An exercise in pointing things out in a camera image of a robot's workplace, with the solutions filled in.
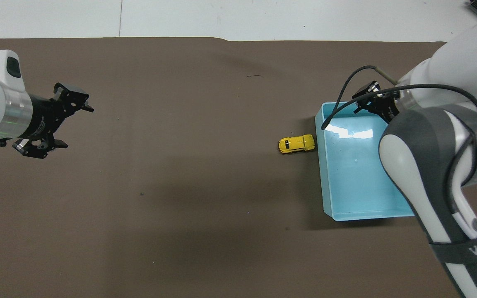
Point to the yellow toy beetle car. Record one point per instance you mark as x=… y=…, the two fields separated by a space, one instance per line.
x=296 y=143

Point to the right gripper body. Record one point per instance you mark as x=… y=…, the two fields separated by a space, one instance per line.
x=389 y=105

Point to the light blue plastic tray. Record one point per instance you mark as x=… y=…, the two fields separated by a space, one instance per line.
x=354 y=174

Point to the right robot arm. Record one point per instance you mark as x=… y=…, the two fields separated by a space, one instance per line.
x=425 y=149

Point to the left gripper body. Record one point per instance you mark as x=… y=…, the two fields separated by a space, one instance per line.
x=42 y=118

